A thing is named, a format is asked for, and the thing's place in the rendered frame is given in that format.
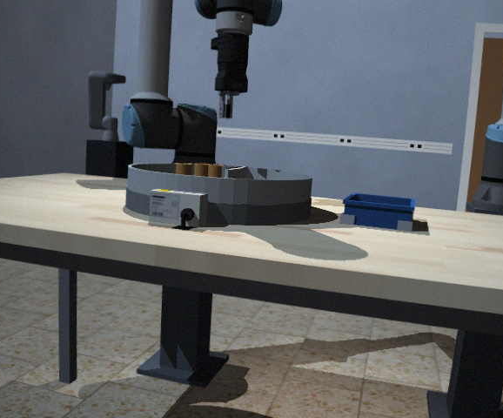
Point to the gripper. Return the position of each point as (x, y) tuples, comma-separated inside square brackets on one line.
[(232, 65)]

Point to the grey turntable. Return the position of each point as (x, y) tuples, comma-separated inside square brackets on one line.
[(260, 200)]

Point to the grey corner guide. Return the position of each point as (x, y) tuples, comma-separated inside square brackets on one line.
[(348, 218), (404, 225)]

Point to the blue crate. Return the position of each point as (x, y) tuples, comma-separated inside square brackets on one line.
[(377, 211)]

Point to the white control box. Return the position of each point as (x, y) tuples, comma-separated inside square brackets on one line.
[(164, 206)]

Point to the grey jointed stand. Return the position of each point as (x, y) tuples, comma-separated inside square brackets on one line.
[(96, 100)]

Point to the black box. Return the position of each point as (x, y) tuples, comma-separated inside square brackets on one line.
[(103, 159)]

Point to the wooden table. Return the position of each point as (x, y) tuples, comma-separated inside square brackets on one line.
[(103, 226)]

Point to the brown door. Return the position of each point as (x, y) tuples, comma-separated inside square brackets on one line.
[(493, 109)]

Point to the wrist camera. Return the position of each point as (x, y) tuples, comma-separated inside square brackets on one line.
[(214, 43)]

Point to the white wall rail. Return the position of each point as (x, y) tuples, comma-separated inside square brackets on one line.
[(321, 139)]

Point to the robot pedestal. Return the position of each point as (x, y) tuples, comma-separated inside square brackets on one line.
[(186, 322), (478, 374)]

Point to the white door frame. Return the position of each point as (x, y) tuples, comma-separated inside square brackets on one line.
[(495, 29)]

